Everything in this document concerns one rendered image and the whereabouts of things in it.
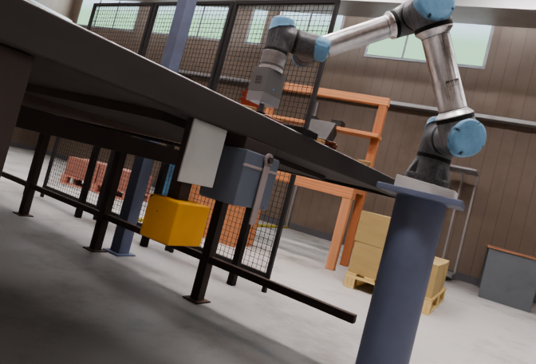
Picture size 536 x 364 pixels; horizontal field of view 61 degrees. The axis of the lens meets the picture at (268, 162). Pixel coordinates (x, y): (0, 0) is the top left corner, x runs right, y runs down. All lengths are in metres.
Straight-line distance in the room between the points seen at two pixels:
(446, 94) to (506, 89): 7.22
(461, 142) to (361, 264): 3.10
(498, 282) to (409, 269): 5.33
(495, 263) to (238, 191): 6.08
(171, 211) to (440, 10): 1.02
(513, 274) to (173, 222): 6.28
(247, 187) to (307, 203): 7.93
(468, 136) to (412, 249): 0.40
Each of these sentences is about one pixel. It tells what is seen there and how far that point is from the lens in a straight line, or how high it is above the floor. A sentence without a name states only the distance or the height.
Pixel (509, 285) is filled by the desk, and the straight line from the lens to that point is 6.89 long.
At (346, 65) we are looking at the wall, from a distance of 9.23.
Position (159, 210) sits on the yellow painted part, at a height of 0.67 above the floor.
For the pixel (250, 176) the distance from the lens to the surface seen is 0.96.
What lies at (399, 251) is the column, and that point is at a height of 0.66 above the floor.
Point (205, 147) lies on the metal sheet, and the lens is 0.88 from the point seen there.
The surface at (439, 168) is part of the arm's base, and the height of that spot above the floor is 0.96.
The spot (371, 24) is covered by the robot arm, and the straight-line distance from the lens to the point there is 1.60.
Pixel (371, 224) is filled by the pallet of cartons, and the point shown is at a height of 0.63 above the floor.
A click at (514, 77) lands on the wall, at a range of 8.78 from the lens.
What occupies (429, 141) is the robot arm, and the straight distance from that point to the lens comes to 1.62.
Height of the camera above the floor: 0.77
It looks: 2 degrees up
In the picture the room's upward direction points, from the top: 15 degrees clockwise
